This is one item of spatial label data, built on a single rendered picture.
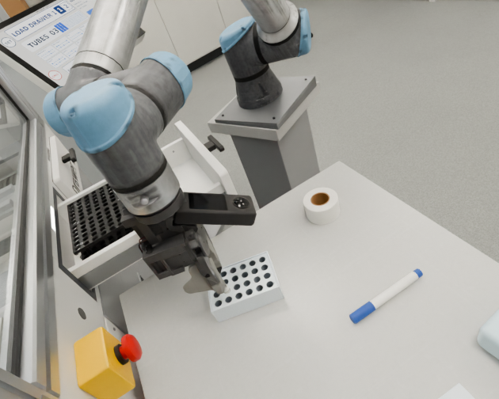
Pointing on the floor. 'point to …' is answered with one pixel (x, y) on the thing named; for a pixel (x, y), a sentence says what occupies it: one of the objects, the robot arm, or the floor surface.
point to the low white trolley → (330, 309)
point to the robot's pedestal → (275, 152)
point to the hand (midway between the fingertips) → (222, 277)
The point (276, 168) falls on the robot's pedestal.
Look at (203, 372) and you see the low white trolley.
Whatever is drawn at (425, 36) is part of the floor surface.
